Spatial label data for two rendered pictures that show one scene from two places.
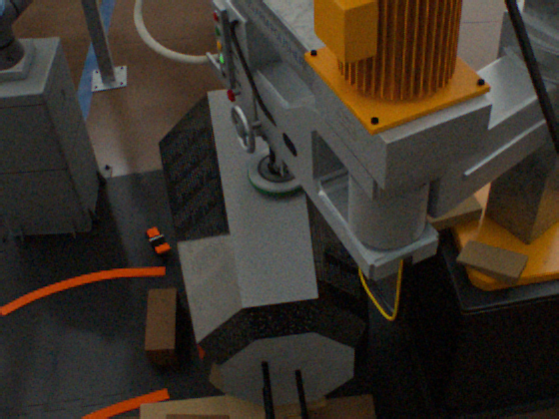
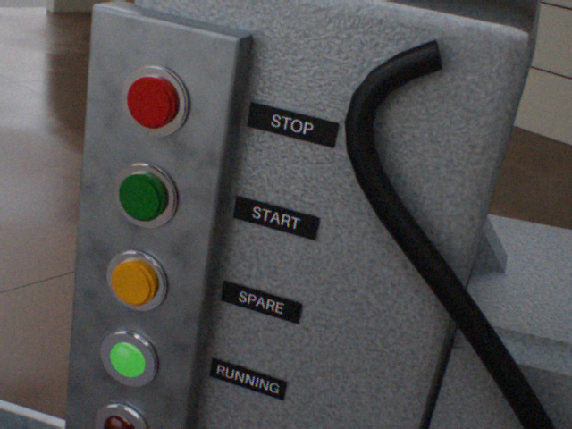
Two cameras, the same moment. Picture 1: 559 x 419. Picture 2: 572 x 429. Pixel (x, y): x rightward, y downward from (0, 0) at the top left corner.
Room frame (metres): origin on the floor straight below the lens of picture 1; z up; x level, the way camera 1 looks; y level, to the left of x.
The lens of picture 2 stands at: (1.59, 0.40, 1.56)
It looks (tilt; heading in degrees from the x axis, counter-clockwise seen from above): 24 degrees down; 306
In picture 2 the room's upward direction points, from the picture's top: 10 degrees clockwise
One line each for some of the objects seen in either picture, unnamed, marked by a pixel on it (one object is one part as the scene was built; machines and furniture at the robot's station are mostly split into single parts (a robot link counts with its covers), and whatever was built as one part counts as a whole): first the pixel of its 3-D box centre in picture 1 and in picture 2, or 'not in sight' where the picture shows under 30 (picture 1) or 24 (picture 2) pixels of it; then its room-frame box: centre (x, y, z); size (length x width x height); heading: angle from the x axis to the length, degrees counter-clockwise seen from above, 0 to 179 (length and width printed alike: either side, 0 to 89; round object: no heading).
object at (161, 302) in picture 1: (164, 326); not in sight; (1.79, 0.50, 0.07); 0.30 x 0.12 x 0.12; 179
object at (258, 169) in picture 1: (279, 168); not in sight; (1.85, -0.02, 0.84); 0.21 x 0.21 x 0.01
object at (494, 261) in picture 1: (491, 258); not in sight; (1.42, -0.64, 0.80); 0.20 x 0.10 x 0.05; 52
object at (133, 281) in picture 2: not in sight; (135, 281); (1.87, 0.13, 1.35); 0.03 x 0.01 x 0.03; 22
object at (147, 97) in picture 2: not in sight; (153, 101); (1.87, 0.13, 1.45); 0.03 x 0.01 x 0.03; 22
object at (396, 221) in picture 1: (387, 194); not in sight; (1.24, -0.26, 1.32); 0.19 x 0.19 x 0.20
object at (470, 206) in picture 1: (447, 209); not in sight; (1.63, -0.55, 0.81); 0.20 x 0.10 x 0.05; 103
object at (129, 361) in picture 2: not in sight; (129, 357); (1.87, 0.12, 1.30); 0.02 x 0.01 x 0.02; 22
